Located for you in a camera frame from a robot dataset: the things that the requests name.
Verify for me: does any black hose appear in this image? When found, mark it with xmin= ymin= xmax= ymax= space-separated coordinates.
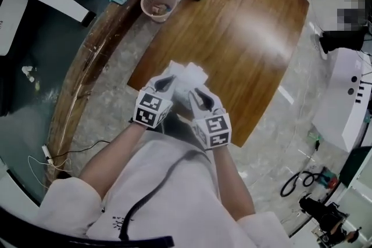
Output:
xmin=280 ymin=170 xmax=316 ymax=198

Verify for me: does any person's left forearm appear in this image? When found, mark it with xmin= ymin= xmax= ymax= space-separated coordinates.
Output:
xmin=78 ymin=121 xmax=153 ymax=202

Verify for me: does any white cabinet with black holes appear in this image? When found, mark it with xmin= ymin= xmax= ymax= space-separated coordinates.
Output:
xmin=311 ymin=48 xmax=372 ymax=153

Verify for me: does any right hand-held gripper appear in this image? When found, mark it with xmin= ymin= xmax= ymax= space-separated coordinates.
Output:
xmin=187 ymin=87 xmax=233 ymax=151

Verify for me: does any person's right forearm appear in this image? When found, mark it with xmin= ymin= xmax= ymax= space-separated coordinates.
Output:
xmin=208 ymin=145 xmax=256 ymax=221

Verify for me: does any green and red vacuum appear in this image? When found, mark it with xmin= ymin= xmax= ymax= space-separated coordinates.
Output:
xmin=315 ymin=167 xmax=339 ymax=189

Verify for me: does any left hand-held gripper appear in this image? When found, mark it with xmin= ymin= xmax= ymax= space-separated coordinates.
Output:
xmin=133 ymin=74 xmax=178 ymax=128

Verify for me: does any person's white shirt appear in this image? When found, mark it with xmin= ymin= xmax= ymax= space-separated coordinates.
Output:
xmin=37 ymin=133 xmax=291 ymax=248

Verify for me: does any green plastic floor tool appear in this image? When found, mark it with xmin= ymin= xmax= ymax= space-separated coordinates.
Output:
xmin=307 ymin=132 xmax=324 ymax=152

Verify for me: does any brown wooden curved ledge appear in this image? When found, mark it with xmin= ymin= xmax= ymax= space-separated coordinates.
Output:
xmin=43 ymin=0 xmax=178 ymax=184

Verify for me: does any white plastic bag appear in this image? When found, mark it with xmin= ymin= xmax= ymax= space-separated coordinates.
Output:
xmin=167 ymin=60 xmax=210 ymax=118

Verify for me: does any black cable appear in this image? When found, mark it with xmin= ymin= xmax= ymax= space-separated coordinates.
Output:
xmin=117 ymin=149 xmax=212 ymax=242

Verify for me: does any white air purifier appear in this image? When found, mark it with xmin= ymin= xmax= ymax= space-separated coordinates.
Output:
xmin=0 ymin=0 xmax=29 ymax=56

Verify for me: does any white power adapter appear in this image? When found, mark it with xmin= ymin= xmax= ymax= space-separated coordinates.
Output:
xmin=42 ymin=144 xmax=53 ymax=161

